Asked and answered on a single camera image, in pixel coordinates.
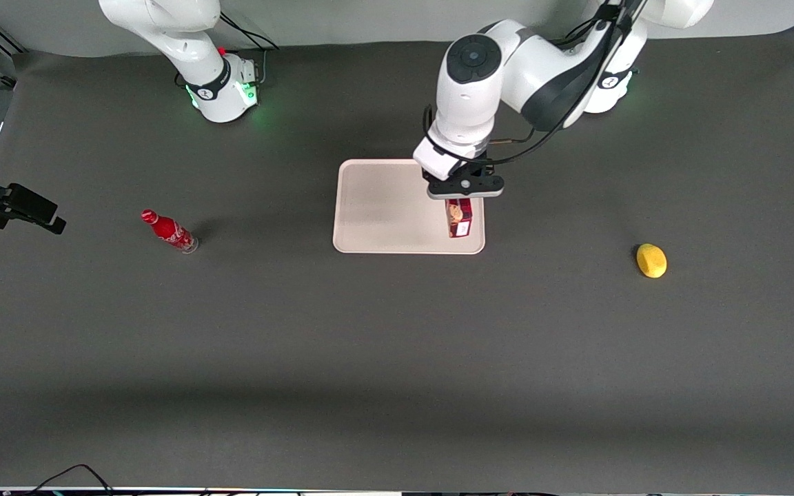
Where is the red tartan cookie box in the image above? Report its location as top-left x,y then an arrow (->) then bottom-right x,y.
446,198 -> 474,239

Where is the pale pink rectangular tray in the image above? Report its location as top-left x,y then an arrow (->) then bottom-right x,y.
332,159 -> 486,255

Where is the red cola bottle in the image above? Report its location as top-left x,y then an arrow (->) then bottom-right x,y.
141,209 -> 199,254

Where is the yellow lemon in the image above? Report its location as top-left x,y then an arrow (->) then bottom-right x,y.
636,243 -> 668,279

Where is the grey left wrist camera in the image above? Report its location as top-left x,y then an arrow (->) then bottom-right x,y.
426,174 -> 506,201

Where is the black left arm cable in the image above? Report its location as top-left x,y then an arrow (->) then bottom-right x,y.
422,0 -> 649,168

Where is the black metal frame rail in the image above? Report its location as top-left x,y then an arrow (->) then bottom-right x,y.
0,10 -> 27,57

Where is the black right base cable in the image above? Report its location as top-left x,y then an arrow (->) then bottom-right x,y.
218,10 -> 281,87

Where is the black table edge cable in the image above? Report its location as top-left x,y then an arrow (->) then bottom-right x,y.
27,463 -> 115,496

